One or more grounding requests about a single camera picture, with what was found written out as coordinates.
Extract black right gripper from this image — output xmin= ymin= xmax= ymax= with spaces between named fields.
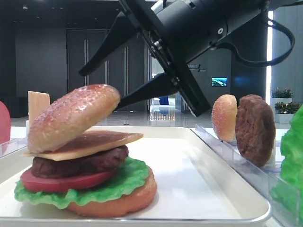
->
xmin=79 ymin=0 xmax=227 ymax=117

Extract sesame bun top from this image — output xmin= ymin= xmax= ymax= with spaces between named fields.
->
xmin=27 ymin=84 xmax=120 ymax=154

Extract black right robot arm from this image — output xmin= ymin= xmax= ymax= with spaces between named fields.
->
xmin=79 ymin=0 xmax=265 ymax=116

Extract cheese slice on burger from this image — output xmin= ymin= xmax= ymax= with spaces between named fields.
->
xmin=22 ymin=130 xmax=143 ymax=161

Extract meat patty on burger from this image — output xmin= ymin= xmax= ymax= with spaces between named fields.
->
xmin=31 ymin=145 xmax=129 ymax=179

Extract standing orange cheese slice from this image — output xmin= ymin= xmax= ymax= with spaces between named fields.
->
xmin=28 ymin=91 xmax=50 ymax=125

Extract green lettuce on burger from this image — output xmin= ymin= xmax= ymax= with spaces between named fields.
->
xmin=14 ymin=157 xmax=149 ymax=209

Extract standing brown meat patty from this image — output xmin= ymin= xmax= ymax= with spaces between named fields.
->
xmin=235 ymin=94 xmax=276 ymax=167

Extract standing red tomato slice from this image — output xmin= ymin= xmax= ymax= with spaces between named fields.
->
xmin=0 ymin=102 xmax=11 ymax=144

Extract tomato slice on burger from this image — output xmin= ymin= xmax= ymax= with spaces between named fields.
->
xmin=20 ymin=169 xmax=117 ymax=192

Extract standing green lettuce leaf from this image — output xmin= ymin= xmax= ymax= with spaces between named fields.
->
xmin=271 ymin=107 xmax=303 ymax=224

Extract dark double door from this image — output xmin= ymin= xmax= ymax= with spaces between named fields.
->
xmin=67 ymin=30 xmax=145 ymax=96

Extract white metal tray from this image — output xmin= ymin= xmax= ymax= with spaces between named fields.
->
xmin=0 ymin=126 xmax=272 ymax=227

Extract clear acrylic left rack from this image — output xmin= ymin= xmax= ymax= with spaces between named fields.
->
xmin=0 ymin=120 xmax=29 ymax=157

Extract clear acrylic rack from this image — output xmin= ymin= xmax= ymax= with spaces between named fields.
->
xmin=193 ymin=125 xmax=303 ymax=227
xmin=0 ymin=120 xmax=29 ymax=157

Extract potted plants in planter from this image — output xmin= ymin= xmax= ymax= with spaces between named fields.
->
xmin=270 ymin=87 xmax=300 ymax=123

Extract bun bottom on burger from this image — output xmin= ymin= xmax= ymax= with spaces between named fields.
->
xmin=67 ymin=168 xmax=157 ymax=218

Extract clear acrylic right rack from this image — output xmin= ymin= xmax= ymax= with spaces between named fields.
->
xmin=193 ymin=125 xmax=303 ymax=227

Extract wall monitor screen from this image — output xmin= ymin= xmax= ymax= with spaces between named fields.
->
xmin=212 ymin=77 xmax=227 ymax=87

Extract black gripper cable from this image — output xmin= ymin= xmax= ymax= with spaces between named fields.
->
xmin=210 ymin=9 xmax=296 ymax=69

